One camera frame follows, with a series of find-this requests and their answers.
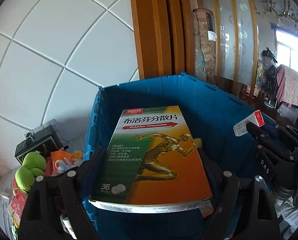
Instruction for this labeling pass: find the small red white box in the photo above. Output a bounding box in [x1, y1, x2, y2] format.
[233, 110, 265, 137]

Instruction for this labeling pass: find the green orange ibuprofen box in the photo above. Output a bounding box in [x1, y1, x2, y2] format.
[89, 106, 213, 216]

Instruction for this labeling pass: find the green plush toy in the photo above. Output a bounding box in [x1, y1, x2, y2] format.
[15, 151, 47, 192]

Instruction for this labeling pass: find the orange white penguin plush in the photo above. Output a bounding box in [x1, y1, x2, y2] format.
[44, 150, 83, 177]

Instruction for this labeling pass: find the pink tissue pack left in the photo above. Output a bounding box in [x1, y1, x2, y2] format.
[8, 188, 28, 229]

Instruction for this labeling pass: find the black framed box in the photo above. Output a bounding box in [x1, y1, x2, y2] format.
[15, 119, 63, 165]

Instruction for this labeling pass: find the blue plastic crate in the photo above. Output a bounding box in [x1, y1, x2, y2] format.
[83, 74, 257, 239]

